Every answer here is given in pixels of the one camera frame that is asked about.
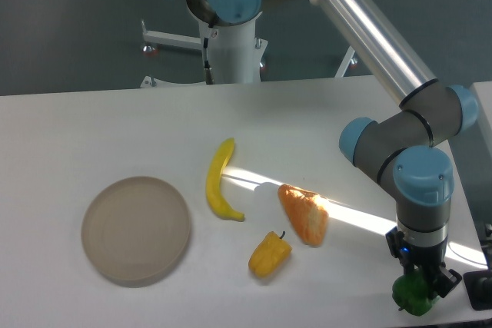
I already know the orange croissant bread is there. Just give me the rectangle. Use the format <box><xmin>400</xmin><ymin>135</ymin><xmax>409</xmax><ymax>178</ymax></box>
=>
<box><xmin>278</xmin><ymin>184</ymin><xmax>329</xmax><ymax>247</ymax></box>

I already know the black device at right edge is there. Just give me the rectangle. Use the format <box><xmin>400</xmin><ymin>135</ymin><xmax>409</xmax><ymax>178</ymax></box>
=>
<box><xmin>463</xmin><ymin>224</ymin><xmax>492</xmax><ymax>311</ymax></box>

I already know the yellow bell pepper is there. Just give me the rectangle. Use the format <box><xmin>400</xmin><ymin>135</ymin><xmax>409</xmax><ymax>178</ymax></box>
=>
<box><xmin>248</xmin><ymin>231</ymin><xmax>292</xmax><ymax>279</ymax></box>

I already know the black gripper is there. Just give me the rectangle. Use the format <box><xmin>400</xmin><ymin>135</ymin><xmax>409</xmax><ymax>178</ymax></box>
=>
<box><xmin>385</xmin><ymin>227</ymin><xmax>462</xmax><ymax>298</ymax></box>

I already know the yellow banana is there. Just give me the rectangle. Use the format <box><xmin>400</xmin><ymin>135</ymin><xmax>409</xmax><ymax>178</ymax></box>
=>
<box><xmin>205</xmin><ymin>137</ymin><xmax>245</xmax><ymax>222</ymax></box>

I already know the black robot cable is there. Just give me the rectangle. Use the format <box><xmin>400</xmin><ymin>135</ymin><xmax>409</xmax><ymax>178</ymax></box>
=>
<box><xmin>201</xmin><ymin>15</ymin><xmax>221</xmax><ymax>85</ymax></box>

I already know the green bell pepper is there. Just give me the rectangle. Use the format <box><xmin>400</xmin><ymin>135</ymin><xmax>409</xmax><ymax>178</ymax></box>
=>
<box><xmin>392</xmin><ymin>269</ymin><xmax>439</xmax><ymax>316</ymax></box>

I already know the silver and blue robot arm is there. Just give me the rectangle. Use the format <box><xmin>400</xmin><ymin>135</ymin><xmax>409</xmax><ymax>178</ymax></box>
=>
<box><xmin>187</xmin><ymin>0</ymin><xmax>478</xmax><ymax>297</ymax></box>

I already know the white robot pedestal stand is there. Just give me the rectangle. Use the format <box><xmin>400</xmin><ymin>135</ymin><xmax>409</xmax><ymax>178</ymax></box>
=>
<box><xmin>139</xmin><ymin>16</ymin><xmax>359</xmax><ymax>89</ymax></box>

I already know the beige round plate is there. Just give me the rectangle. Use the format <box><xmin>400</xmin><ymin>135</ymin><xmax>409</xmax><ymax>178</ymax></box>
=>
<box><xmin>81</xmin><ymin>177</ymin><xmax>191</xmax><ymax>288</ymax></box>

